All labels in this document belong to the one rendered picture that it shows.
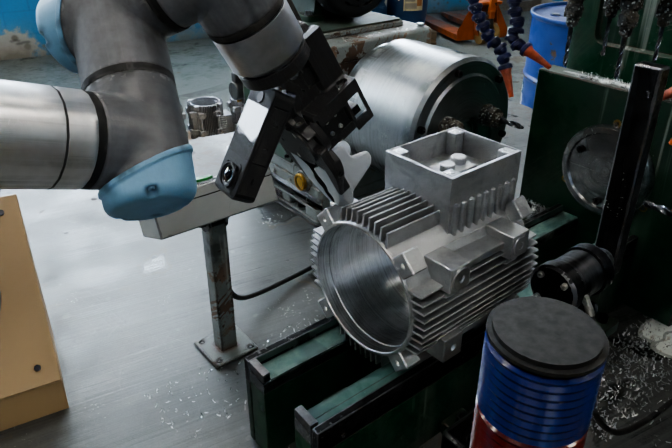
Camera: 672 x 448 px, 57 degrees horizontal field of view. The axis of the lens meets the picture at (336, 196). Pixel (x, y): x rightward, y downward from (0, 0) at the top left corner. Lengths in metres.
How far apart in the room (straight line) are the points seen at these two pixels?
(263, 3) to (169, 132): 0.13
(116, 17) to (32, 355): 0.50
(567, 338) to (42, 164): 0.34
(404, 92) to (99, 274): 0.62
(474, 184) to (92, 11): 0.41
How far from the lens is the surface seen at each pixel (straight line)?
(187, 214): 0.79
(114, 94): 0.51
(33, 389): 0.90
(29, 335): 0.91
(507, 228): 0.72
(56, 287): 1.17
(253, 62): 0.56
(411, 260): 0.62
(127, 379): 0.95
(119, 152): 0.48
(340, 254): 0.76
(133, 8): 0.54
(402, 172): 0.70
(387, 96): 1.03
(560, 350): 0.33
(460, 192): 0.67
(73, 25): 0.57
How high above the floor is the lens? 1.42
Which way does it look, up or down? 27 degrees down
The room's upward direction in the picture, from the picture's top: straight up
